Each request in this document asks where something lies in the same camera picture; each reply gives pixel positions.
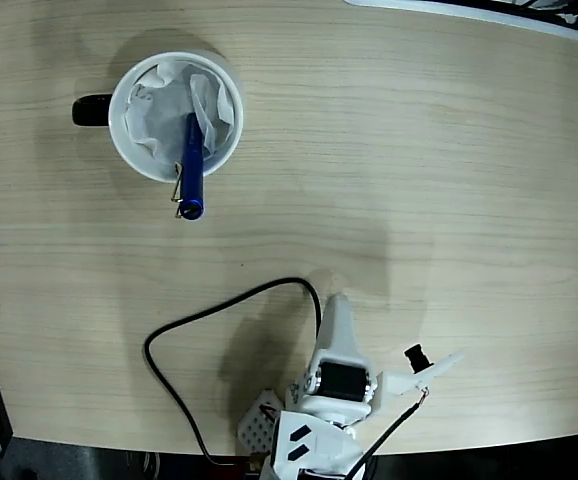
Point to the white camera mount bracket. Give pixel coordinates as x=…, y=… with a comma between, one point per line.
x=404, y=382

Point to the white crumpled tissue paper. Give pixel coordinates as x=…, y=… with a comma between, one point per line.
x=159, y=115

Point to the white perforated plate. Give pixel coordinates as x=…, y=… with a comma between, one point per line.
x=254, y=425

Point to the small black camera module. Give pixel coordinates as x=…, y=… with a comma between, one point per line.
x=416, y=356

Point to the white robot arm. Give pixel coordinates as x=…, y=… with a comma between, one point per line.
x=319, y=445

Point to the blue metal pen with clip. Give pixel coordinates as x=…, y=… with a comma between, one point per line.
x=192, y=165

